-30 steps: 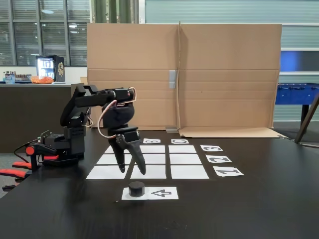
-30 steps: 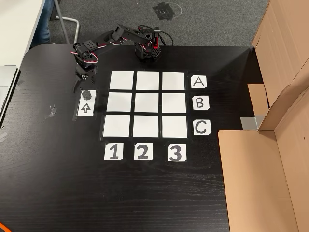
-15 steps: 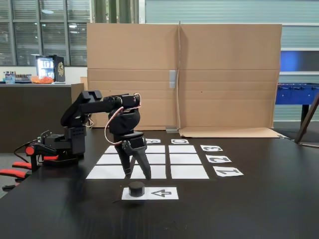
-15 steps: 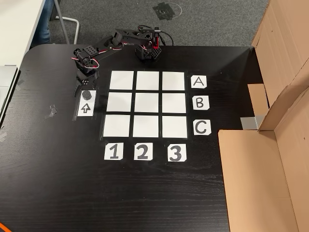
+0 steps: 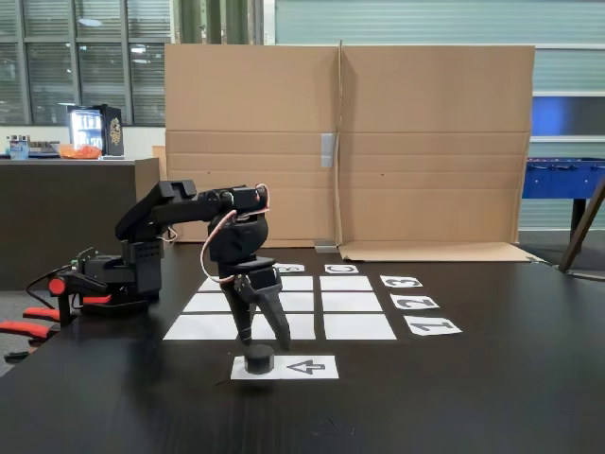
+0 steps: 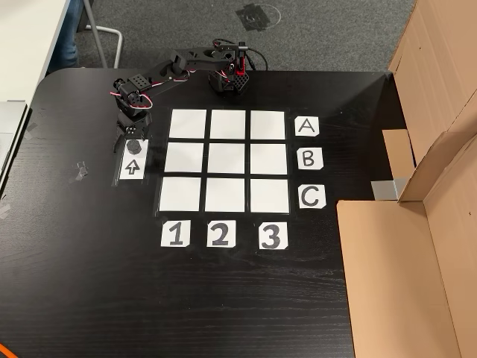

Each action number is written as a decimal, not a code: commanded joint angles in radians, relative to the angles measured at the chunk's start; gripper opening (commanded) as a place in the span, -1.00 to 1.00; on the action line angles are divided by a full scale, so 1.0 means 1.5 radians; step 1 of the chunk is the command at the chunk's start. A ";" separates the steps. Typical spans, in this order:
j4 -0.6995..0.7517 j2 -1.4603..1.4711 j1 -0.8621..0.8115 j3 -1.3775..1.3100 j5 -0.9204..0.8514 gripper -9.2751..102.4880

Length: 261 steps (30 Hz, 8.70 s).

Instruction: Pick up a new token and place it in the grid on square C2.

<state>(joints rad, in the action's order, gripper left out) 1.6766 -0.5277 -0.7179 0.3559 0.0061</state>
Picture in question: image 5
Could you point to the black round token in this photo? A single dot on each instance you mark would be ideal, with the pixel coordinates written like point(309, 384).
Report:
point(259, 361)

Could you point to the white paper grid square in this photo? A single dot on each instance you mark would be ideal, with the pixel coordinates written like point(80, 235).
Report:
point(359, 327)
point(346, 284)
point(298, 284)
point(352, 302)
point(203, 302)
point(302, 327)
point(198, 327)
point(208, 286)
point(300, 302)

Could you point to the white arrow paper sheet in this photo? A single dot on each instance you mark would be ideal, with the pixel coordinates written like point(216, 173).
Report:
point(302, 373)

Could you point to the grey tape strip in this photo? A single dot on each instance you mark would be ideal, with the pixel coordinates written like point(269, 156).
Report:
point(327, 150)
point(325, 246)

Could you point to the paper sheet letter C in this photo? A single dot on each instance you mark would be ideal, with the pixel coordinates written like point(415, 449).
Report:
point(341, 269)

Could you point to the paper sheet number 3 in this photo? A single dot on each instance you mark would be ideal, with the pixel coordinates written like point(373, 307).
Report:
point(402, 282)

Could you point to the paper sheet number 2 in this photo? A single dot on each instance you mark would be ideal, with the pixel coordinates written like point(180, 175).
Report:
point(415, 302)

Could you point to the thin brown cardboard sheet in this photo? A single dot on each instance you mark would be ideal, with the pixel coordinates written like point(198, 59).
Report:
point(160, 153)

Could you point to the paper sheet number 1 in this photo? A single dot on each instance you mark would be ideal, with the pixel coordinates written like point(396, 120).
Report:
point(432, 326)

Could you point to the brown cardboard screen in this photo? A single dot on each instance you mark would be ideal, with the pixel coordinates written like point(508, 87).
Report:
point(435, 94)
point(250, 94)

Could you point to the red and black clamp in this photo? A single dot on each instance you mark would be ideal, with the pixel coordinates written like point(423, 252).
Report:
point(57, 286)

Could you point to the black mini fridge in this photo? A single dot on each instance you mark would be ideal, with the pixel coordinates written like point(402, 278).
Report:
point(113, 132)

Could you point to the orange snack bag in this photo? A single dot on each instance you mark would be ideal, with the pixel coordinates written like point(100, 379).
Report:
point(80, 151)

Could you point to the dark brown counter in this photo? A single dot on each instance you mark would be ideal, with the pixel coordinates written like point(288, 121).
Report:
point(47, 213)

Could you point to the blue and white box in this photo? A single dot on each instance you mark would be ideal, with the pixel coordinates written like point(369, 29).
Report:
point(19, 150)

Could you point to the blue foosball table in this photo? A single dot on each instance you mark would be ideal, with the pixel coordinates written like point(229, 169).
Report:
point(558, 182)

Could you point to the dark wooden leg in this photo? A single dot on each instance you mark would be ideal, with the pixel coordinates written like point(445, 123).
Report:
point(583, 227)

